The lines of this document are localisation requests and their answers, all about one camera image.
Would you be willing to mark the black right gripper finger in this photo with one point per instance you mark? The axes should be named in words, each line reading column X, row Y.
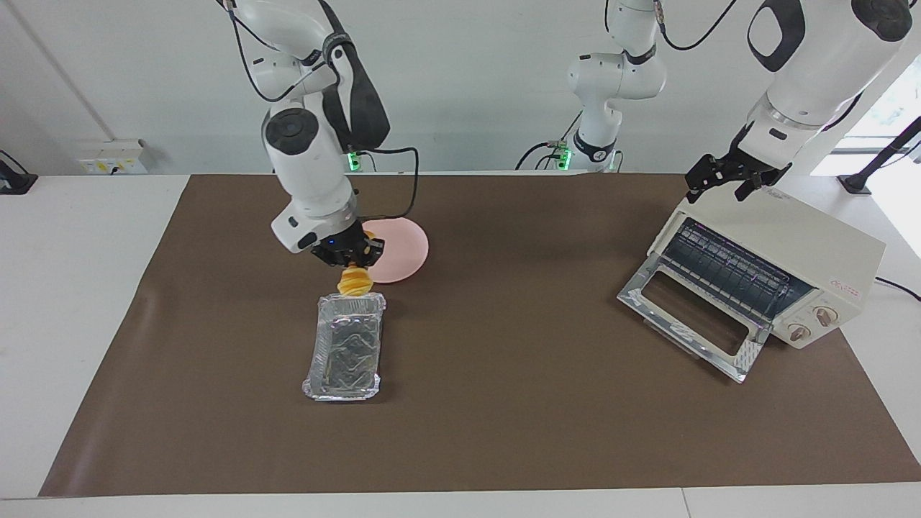
column 345, row 262
column 374, row 248

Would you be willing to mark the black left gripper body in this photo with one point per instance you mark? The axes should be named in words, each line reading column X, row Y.
column 748, row 164

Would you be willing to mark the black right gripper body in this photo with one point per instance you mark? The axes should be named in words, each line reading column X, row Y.
column 334, row 244

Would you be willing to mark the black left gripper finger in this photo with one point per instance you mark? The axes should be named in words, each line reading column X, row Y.
column 701, row 181
column 748, row 187

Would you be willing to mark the aluminium foil tray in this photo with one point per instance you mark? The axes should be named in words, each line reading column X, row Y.
column 345, row 345

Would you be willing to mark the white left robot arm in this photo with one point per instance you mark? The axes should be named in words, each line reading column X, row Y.
column 813, row 72

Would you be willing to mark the white toaster oven body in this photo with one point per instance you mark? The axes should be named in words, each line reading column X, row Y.
column 791, row 237

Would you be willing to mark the beige oven knob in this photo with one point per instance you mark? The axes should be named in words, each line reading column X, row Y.
column 800, row 332
column 825, row 315

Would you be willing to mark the glass oven door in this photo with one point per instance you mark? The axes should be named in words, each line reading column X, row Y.
column 748, row 356

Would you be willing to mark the pink round plate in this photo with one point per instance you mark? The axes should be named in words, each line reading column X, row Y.
column 403, row 252

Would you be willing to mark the black stand with slanted pole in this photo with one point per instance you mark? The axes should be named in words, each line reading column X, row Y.
column 856, row 183

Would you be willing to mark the bright window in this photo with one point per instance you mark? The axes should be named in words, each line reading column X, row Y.
column 888, row 101

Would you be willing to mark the brown table mat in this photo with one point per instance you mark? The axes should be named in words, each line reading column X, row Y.
column 504, row 403

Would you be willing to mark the black stand with flat foot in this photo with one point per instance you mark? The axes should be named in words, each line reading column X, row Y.
column 14, row 183

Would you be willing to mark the white wall outlet box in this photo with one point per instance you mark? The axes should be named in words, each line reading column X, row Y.
column 108, row 162

